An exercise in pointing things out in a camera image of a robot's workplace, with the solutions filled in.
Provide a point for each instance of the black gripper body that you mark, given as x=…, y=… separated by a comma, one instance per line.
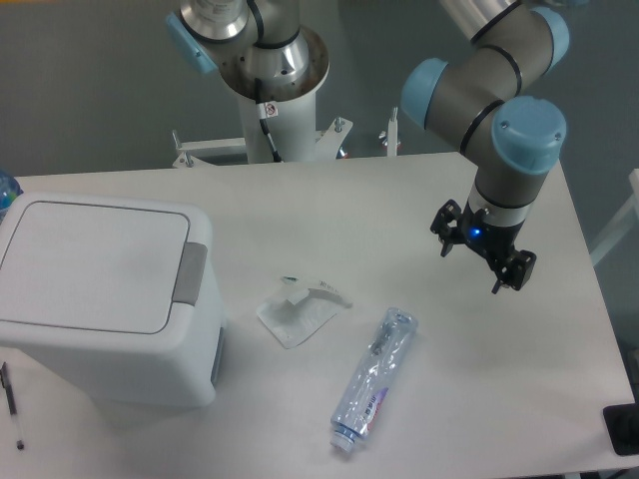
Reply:
x=493, y=243

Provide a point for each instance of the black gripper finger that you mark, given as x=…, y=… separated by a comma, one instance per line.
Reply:
x=447, y=226
x=515, y=271

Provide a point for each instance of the white push-top trash can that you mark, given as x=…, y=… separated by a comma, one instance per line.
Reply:
x=117, y=296

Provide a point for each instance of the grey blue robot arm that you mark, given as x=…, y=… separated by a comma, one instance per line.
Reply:
x=480, y=106

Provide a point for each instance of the torn white plastic pouch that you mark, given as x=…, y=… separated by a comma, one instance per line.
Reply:
x=300, y=308

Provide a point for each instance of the black device at table edge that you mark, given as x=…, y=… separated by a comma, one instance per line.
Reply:
x=622, y=424

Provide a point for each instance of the crushed clear plastic bottle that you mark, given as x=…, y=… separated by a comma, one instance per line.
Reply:
x=372, y=379

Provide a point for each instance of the black white pen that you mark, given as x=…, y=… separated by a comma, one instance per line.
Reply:
x=12, y=405

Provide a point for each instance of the white frame at right edge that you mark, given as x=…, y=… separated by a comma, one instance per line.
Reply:
x=621, y=223

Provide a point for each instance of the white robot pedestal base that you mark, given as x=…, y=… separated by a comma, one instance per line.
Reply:
x=276, y=92

